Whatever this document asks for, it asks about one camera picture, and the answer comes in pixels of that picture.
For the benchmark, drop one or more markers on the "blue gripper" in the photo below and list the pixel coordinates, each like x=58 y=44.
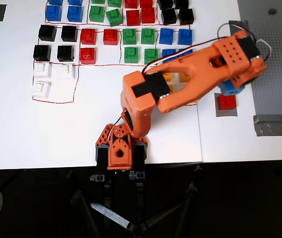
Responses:
x=243 y=80

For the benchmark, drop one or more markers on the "black table clamp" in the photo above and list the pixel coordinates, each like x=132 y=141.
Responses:
x=139 y=155
x=102 y=156

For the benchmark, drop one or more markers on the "small grey lego brick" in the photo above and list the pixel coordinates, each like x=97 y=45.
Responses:
x=271 y=11

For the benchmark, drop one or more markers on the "black lego block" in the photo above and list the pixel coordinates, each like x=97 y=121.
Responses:
x=165 y=3
x=65 y=53
x=182 y=3
x=47 y=32
x=186 y=16
x=69 y=33
x=168 y=16
x=41 y=52

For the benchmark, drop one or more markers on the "grey lego baseplate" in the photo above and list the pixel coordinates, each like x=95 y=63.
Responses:
x=277 y=74

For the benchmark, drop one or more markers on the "yellow lego block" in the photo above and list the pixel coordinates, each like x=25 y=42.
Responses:
x=167 y=77
x=184 y=77
x=170 y=88

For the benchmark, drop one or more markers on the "black tripod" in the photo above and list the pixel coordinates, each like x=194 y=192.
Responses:
x=137 y=229

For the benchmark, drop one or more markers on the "green lego block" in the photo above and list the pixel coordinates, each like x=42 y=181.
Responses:
x=129 y=36
x=148 y=36
x=131 y=55
x=96 y=14
x=98 y=1
x=114 y=3
x=114 y=17
x=151 y=55

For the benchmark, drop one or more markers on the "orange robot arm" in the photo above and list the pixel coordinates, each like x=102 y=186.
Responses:
x=193 y=74

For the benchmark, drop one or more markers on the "grey tape square marker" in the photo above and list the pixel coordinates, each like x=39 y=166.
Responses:
x=226 y=113

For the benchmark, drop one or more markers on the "red lego block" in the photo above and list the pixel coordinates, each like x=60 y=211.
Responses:
x=227 y=102
x=110 y=37
x=88 y=36
x=133 y=17
x=87 y=55
x=131 y=3
x=148 y=15
x=146 y=3

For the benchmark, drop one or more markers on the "white lego block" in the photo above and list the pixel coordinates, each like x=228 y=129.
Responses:
x=41 y=89
x=66 y=72
x=41 y=70

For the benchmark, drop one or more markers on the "blue lego block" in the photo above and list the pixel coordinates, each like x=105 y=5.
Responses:
x=74 y=2
x=55 y=2
x=185 y=36
x=53 y=13
x=182 y=50
x=74 y=13
x=166 y=36
x=168 y=52

